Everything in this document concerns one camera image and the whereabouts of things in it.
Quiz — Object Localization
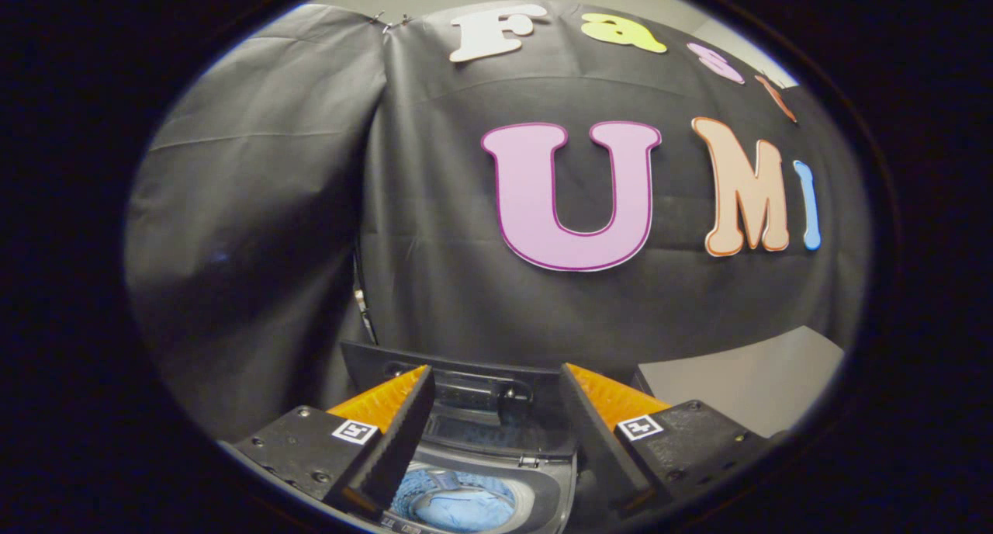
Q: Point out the dark washing machine lid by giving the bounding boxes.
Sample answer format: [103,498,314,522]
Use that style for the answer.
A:
[339,340,579,465]

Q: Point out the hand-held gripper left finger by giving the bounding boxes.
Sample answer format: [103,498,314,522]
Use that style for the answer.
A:
[220,366,438,522]

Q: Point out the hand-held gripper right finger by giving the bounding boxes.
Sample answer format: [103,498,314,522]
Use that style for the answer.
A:
[558,364,769,519]

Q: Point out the dark grey washing machine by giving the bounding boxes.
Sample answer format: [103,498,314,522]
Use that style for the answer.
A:
[339,340,645,534]

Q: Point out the beige cabinet with grey top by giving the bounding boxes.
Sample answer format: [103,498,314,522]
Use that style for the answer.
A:
[632,326,845,439]

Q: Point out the light blue shirt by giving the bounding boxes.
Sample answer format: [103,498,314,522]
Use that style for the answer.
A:
[392,468,517,533]

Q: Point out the black backdrop cloth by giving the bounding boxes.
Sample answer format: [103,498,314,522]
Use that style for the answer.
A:
[124,2,874,442]

